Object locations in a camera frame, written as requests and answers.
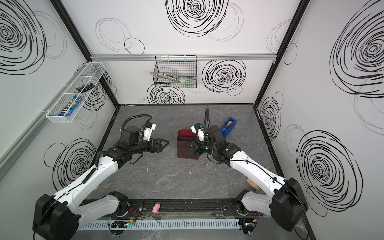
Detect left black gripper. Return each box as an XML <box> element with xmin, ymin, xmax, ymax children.
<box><xmin>131</xmin><ymin>137</ymin><xmax>170</xmax><ymax>156</ymax></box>

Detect red wrapping paper sheet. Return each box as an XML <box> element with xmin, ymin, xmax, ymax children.
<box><xmin>177</xmin><ymin>129</ymin><xmax>199</xmax><ymax>160</ymax></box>

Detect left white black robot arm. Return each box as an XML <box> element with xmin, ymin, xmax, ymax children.
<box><xmin>32</xmin><ymin>114</ymin><xmax>170</xmax><ymax>240</ymax></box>

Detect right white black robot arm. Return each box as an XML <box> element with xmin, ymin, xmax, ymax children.
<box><xmin>187</xmin><ymin>108</ymin><xmax>309</xmax><ymax>232</ymax></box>

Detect blue tape dispenser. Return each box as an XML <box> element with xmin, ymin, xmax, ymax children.
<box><xmin>221</xmin><ymin>117</ymin><xmax>237</xmax><ymax>138</ymax></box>

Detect small pink pig figure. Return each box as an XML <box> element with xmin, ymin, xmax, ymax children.
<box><xmin>152</xmin><ymin>203</ymin><xmax>161</xmax><ymax>215</ymax></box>

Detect green item in basket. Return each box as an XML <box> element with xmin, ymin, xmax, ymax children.
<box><xmin>176</xmin><ymin>76</ymin><xmax>196</xmax><ymax>88</ymax></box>

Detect metal tongs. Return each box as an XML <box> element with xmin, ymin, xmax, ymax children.
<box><xmin>150</xmin><ymin>72</ymin><xmax>180</xmax><ymax>83</ymax></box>

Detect wooden mallet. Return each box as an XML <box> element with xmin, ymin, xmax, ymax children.
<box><xmin>246</xmin><ymin>166</ymin><xmax>270</xmax><ymax>192</ymax></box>

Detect blue candy packet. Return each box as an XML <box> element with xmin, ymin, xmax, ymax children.
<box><xmin>59</xmin><ymin>97</ymin><xmax>83</xmax><ymax>117</ymax></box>

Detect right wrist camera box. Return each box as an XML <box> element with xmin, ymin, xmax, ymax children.
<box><xmin>191</xmin><ymin>123</ymin><xmax>206</xmax><ymax>144</ymax></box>

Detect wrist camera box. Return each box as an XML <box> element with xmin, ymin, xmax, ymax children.
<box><xmin>191</xmin><ymin>123</ymin><xmax>206</xmax><ymax>144</ymax></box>
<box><xmin>141</xmin><ymin>122</ymin><xmax>157</xmax><ymax>141</ymax></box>

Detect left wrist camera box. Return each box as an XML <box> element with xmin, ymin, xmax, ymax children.
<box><xmin>141</xmin><ymin>122</ymin><xmax>157</xmax><ymax>141</ymax></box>

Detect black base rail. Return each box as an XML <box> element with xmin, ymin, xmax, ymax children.
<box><xmin>61</xmin><ymin>197</ymin><xmax>304</xmax><ymax>218</ymax></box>

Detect black wire wall basket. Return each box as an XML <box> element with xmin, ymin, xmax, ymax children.
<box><xmin>152</xmin><ymin>55</ymin><xmax>198</xmax><ymax>88</ymax></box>

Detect grey slotted cable duct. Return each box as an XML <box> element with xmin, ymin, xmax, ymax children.
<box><xmin>80</xmin><ymin>219</ymin><xmax>241</xmax><ymax>231</ymax></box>

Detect white wire wall shelf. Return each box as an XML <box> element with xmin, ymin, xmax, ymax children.
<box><xmin>46</xmin><ymin>62</ymin><xmax>106</xmax><ymax>124</ymax></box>

